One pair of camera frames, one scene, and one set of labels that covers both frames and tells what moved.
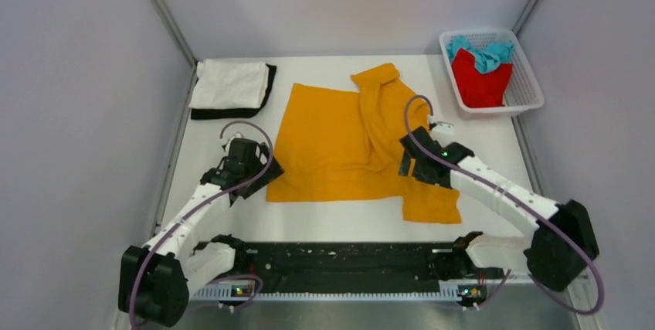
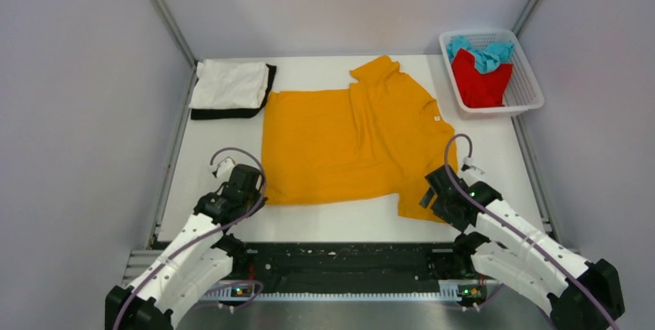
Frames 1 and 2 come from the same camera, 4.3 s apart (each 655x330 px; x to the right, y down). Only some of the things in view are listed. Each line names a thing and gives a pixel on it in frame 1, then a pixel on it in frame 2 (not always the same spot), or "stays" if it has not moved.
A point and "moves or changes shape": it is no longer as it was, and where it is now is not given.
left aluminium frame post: x=165 y=9 stays
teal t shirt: x=487 y=58 stays
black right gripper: x=416 y=173 to x=460 y=223
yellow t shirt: x=341 y=145 moves or changes shape
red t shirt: x=480 y=90 stays
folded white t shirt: x=229 y=85 stays
